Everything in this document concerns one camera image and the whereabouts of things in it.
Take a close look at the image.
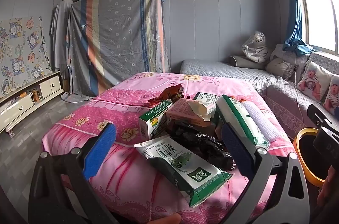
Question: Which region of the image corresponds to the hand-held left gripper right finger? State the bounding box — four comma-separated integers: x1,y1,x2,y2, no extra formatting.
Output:
221,123,311,224

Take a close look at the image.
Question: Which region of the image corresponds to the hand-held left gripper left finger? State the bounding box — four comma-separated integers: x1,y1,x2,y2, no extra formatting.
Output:
29,122,117,224

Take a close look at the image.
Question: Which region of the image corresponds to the yellow tape roll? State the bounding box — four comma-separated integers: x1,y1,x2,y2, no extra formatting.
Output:
293,127,335,188

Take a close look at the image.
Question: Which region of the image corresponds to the black plastic bag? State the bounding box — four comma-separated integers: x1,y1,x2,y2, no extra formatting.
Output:
169,122,237,172

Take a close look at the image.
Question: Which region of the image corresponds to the large green white tissue pack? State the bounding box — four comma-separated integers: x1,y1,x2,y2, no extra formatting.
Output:
215,94,270,149

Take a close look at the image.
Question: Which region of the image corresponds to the white textured paper roll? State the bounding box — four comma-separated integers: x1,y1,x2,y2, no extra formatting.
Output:
242,100,279,140

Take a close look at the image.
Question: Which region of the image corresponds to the green white tissue wrapper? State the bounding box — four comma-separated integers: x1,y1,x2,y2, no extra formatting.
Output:
134,134,233,208

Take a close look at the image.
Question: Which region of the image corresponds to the green white milk carton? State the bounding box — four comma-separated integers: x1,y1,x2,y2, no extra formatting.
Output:
138,100,173,140

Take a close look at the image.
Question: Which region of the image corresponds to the green white box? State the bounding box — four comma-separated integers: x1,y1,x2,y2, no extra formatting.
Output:
192,92,221,108

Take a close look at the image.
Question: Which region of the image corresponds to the torn pink box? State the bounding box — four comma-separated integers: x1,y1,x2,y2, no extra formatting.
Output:
165,98,217,127

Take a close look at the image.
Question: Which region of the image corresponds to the red brown snack wrapper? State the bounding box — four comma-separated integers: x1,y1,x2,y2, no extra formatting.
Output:
146,84,185,108

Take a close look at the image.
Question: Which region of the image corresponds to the person's right hand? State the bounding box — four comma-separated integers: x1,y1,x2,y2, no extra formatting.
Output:
316,164,339,205

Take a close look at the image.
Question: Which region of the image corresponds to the person's left hand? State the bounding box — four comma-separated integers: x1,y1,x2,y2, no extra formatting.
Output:
148,213,182,224

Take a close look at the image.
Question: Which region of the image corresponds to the baby print pillow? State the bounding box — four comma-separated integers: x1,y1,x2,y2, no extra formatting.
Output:
322,75,339,116
296,61,333,103

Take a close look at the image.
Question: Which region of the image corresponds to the pink floral bedsheet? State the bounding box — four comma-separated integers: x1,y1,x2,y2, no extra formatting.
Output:
42,72,297,224

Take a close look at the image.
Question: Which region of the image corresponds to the grey square cushion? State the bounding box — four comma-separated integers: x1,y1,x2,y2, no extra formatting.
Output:
265,57,295,81

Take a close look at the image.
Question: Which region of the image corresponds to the grey bolster cushion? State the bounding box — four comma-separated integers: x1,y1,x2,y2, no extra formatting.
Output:
229,55,266,70

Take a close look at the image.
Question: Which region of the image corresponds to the white low cabinet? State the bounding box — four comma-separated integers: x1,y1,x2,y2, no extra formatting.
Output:
0,70,64,135

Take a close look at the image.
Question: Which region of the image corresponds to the plastic wrapped plush toy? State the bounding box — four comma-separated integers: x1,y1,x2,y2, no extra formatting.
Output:
241,31,274,64

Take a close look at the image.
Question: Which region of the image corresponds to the striped cloth cover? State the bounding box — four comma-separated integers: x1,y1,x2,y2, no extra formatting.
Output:
61,0,171,103

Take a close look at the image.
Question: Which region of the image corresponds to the white hanging cloth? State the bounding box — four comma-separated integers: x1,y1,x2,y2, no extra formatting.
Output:
50,0,74,77

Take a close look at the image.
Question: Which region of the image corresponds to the cartoon print cloth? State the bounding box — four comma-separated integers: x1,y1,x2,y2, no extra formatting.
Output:
0,16,53,99

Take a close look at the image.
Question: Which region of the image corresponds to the blue curtain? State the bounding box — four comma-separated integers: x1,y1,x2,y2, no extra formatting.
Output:
278,0,316,57

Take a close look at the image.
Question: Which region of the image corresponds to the window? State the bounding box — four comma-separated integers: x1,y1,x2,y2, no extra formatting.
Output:
288,0,339,55

